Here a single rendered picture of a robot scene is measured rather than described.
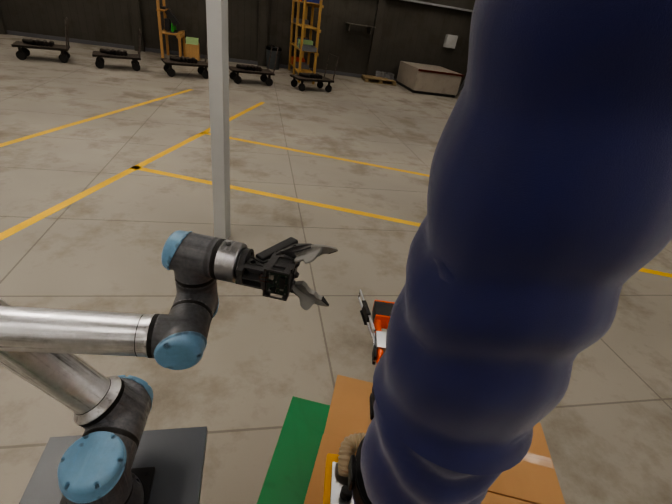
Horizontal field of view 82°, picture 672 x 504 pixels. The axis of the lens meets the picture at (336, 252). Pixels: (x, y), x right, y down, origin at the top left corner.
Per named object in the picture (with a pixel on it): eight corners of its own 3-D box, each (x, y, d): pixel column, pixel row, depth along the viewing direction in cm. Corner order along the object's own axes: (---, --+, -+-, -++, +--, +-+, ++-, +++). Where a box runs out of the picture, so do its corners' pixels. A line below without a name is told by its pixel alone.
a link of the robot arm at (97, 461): (58, 523, 100) (40, 491, 90) (86, 456, 114) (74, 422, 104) (122, 521, 102) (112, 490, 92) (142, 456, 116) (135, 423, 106)
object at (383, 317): (395, 330, 127) (398, 318, 124) (372, 327, 126) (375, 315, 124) (393, 313, 134) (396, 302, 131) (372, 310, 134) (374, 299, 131)
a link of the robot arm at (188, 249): (182, 255, 93) (177, 219, 87) (232, 266, 92) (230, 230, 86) (160, 279, 85) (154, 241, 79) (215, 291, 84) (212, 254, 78)
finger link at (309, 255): (333, 262, 76) (294, 276, 80) (338, 247, 81) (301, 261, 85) (326, 249, 75) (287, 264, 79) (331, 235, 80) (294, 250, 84)
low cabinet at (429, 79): (435, 87, 1563) (440, 66, 1522) (457, 98, 1391) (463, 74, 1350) (395, 82, 1527) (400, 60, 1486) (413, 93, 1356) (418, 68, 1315)
